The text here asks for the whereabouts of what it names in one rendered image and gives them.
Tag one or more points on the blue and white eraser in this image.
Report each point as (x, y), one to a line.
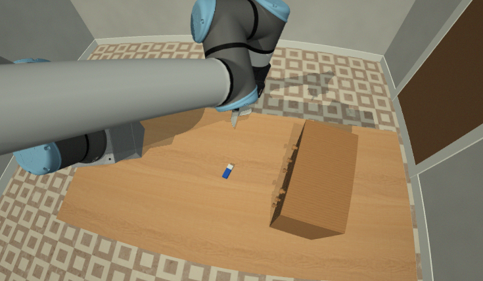
(227, 171)

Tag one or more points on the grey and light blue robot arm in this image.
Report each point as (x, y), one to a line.
(47, 108)

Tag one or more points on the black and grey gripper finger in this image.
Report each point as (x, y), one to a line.
(245, 110)

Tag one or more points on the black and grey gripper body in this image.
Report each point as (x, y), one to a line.
(260, 74)

